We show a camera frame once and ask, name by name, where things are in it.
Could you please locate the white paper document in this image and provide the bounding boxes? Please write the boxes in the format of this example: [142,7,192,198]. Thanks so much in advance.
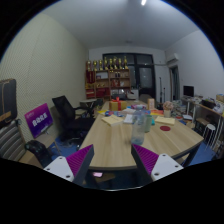
[123,113,135,125]

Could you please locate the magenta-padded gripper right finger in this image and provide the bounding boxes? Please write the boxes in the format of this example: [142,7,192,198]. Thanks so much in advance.
[130,143,185,186]

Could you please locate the clear plastic water bottle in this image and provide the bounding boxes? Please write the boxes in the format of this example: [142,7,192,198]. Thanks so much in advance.
[130,107,147,146]

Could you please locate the white wall air conditioner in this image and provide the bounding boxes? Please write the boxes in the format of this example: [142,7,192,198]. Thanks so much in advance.
[165,52,180,64]

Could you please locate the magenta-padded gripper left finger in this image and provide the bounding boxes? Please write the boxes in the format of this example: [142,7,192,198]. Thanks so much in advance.
[43,144,96,187]

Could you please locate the black framed glass door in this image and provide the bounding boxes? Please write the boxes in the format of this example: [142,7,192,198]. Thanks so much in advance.
[102,52,157,99]

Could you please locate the wooden shelf unit with trophies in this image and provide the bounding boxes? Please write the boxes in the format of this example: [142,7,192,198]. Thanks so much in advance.
[84,55,132,101]

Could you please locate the grey striped chair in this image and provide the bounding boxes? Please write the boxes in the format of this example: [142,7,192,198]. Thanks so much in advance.
[0,119,27,163]

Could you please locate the tan carton box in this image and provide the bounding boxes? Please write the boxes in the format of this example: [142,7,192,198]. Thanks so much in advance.
[146,97,156,111]

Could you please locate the white round stool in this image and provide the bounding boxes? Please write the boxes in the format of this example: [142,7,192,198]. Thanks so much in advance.
[202,123,217,148]

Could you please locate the black office chair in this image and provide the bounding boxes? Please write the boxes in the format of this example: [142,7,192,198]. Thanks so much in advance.
[51,95,98,143]

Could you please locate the black bag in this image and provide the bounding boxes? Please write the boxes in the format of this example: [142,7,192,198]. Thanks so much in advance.
[24,139,54,168]

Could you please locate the wooden side desk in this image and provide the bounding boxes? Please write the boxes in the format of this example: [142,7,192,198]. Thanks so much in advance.
[181,96,224,134]

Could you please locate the purple sign board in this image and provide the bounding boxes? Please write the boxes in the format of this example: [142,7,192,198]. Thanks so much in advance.
[24,102,54,139]

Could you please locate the yellow gift box red ribbon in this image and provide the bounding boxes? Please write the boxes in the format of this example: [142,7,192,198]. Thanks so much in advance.
[108,97,128,112]

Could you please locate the pink flowers in white pot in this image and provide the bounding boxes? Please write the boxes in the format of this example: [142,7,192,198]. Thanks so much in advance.
[162,100,175,118]

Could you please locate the dark case with brown straps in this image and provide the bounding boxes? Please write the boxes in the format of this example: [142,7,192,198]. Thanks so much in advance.
[0,78,18,129]

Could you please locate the black computer monitor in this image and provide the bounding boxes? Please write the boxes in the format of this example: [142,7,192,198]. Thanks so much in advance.
[182,85,195,98]

